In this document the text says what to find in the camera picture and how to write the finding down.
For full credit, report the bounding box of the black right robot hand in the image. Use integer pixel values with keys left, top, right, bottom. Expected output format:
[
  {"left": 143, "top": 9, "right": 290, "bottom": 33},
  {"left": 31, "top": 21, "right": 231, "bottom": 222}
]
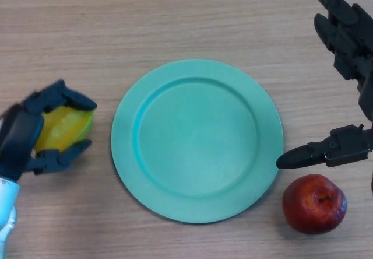
[{"left": 275, "top": 0, "right": 373, "bottom": 170}]

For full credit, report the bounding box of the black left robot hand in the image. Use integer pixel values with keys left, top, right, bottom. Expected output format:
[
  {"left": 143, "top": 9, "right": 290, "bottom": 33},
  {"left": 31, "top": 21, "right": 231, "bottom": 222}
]
[{"left": 0, "top": 79, "right": 97, "bottom": 183}]

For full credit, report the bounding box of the yellow starfruit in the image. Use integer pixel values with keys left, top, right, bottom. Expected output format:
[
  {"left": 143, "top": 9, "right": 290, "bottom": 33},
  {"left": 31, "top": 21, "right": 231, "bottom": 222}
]
[{"left": 33, "top": 106, "right": 94, "bottom": 156}]

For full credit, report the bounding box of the green round plate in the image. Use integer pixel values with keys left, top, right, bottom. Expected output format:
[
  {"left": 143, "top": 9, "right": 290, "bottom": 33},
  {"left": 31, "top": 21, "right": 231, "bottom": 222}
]
[{"left": 110, "top": 59, "right": 284, "bottom": 224}]

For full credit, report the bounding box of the red apple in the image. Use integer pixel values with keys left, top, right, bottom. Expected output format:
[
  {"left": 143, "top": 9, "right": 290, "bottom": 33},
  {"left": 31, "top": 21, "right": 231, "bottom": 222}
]
[{"left": 281, "top": 174, "right": 348, "bottom": 235}]

